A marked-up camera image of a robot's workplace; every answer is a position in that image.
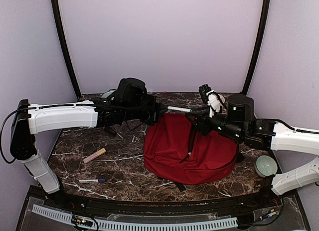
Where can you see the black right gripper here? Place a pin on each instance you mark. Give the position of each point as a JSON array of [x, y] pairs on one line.
[[202, 119]]

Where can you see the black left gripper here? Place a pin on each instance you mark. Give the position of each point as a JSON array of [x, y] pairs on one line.
[[155, 116]]

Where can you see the red backpack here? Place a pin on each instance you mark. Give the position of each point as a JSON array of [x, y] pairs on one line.
[[175, 151]]

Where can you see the pink yellow highlighter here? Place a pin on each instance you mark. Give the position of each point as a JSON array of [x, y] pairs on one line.
[[94, 155]]

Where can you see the white pen purple cap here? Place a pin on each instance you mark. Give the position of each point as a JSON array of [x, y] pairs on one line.
[[92, 181]]

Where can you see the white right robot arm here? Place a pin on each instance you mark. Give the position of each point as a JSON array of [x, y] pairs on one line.
[[276, 135]]

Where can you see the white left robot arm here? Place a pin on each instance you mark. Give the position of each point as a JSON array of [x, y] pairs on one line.
[[29, 120]]

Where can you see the pink capped black marker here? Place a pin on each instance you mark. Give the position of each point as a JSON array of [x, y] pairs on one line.
[[110, 131]]

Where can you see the pale green ceramic bowl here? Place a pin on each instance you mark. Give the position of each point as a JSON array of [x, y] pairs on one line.
[[108, 93]]

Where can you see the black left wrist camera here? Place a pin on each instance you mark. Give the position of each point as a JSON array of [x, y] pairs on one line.
[[130, 90]]

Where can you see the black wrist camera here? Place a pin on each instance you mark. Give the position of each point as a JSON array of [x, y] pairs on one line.
[[130, 90], [240, 109]]

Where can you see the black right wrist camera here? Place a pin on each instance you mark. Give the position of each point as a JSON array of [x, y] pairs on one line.
[[240, 109]]

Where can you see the black enclosure frame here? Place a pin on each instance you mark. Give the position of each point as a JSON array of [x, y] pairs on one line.
[[246, 202]]

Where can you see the white slotted cable duct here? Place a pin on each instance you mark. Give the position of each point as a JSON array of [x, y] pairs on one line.
[[137, 223]]

